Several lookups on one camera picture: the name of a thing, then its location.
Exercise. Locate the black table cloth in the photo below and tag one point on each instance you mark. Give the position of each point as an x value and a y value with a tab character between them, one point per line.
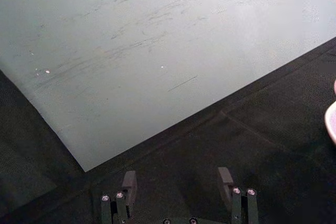
236	134

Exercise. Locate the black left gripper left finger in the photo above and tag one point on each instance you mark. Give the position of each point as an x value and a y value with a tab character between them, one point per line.
123	200

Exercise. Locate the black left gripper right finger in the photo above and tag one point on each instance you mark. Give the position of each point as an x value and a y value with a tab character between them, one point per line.
242	203

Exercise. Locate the plain pale wall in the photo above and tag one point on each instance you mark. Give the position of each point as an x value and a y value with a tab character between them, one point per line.
136	51

